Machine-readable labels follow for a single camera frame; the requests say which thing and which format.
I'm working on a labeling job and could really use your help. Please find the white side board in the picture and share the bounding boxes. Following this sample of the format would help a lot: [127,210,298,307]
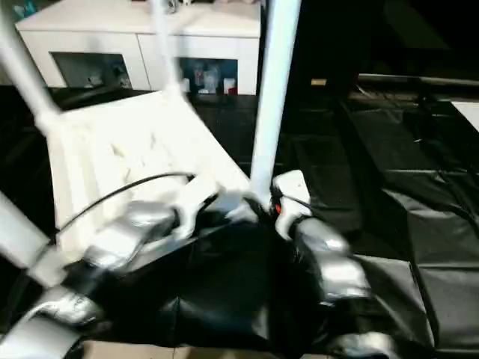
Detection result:
[450,99,479,135]

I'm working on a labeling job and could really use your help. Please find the white plastic table leg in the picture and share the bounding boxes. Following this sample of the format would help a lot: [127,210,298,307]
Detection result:
[248,0,303,206]
[0,189,67,288]
[148,0,189,99]
[0,0,64,129]

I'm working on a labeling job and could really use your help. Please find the long black bar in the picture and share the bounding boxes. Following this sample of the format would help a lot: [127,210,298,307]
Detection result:
[357,73,479,89]

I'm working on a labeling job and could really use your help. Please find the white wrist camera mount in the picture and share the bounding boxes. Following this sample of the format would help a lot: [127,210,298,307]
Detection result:
[270,169,314,239]
[171,174,222,241]

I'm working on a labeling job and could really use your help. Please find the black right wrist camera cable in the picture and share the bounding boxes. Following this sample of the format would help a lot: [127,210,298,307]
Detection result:
[293,197,320,211]

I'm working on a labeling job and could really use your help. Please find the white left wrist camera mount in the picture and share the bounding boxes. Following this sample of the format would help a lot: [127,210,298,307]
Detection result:
[171,174,222,241]

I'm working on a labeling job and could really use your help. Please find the white plastic table top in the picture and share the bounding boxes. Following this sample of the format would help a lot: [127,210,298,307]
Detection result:
[32,88,263,289]

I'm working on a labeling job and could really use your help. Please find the black work mat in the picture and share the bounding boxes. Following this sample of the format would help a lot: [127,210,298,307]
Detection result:
[0,84,479,359]

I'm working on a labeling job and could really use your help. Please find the white glass-door cabinet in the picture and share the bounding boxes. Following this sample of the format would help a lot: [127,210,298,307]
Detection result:
[14,0,262,97]

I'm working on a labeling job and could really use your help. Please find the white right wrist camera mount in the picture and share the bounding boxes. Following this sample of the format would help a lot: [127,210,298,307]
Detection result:
[270,169,314,239]

